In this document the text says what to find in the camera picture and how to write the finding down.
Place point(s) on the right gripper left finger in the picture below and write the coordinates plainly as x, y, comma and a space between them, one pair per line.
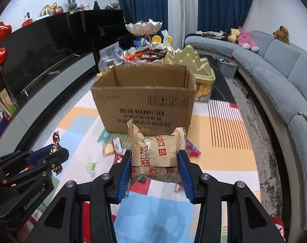
62, 221

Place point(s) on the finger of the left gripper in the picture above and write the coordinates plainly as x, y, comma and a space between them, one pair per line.
17, 178
27, 158

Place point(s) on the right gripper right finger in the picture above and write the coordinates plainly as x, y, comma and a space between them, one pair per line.
247, 219

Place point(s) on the small brown candy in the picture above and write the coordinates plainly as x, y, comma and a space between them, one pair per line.
55, 147

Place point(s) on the green small candy packet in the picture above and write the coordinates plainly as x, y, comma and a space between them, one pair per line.
91, 166

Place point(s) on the clear packet yellow cake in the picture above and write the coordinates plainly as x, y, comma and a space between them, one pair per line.
112, 148

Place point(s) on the red plum candy packet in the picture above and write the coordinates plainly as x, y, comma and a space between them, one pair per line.
192, 150

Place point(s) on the tan fortune biscuits packet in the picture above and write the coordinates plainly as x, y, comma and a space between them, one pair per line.
155, 157

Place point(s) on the red small snack packet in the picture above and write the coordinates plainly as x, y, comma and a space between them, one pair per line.
117, 158

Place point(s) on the tray of assorted snacks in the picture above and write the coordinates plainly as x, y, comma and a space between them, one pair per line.
147, 51

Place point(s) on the grey tv cabinet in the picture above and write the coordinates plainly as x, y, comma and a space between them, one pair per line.
36, 113

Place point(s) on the colourful patchwork table mat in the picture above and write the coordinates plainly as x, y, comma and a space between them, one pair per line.
158, 187

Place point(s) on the yellow bear figurine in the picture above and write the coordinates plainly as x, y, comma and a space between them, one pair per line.
99, 75

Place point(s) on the black television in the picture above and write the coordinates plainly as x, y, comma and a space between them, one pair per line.
37, 48

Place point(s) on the brown cardboard box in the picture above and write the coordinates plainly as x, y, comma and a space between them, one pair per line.
157, 97

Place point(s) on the grey sectional sofa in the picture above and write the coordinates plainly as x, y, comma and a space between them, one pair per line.
277, 75

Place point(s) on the grey rabbit plush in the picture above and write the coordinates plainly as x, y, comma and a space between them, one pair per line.
72, 5

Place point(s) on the grey storage bin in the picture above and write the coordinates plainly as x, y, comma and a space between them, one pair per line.
228, 67

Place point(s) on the gold lid candy container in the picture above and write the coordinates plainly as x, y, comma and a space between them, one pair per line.
204, 74

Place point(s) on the white lotus shaped bowl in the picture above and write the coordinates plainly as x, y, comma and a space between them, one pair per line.
144, 28

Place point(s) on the pink plush toy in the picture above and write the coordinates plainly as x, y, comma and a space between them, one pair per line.
246, 42

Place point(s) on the blue curtain left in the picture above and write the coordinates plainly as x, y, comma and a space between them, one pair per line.
143, 7

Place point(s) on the blue curtain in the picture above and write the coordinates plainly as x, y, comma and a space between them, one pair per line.
216, 15
143, 7

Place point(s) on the yellow plush toy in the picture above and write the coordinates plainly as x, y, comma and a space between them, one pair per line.
233, 36

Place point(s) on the brown teddy bear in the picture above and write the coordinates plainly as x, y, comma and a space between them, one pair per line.
282, 34

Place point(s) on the blue curtain right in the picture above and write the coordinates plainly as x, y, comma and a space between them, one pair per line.
216, 15

